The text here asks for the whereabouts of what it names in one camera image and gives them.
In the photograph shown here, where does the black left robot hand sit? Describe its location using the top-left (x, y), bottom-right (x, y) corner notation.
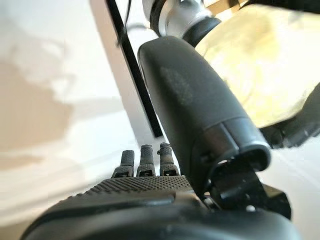
top-left (182, 17), bottom-right (320, 151)

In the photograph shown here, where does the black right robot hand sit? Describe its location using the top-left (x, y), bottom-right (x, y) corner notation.
top-left (19, 34), bottom-right (303, 240)

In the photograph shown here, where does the clear bottle yellow drink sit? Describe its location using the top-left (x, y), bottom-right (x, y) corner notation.
top-left (194, 3), bottom-right (320, 130)

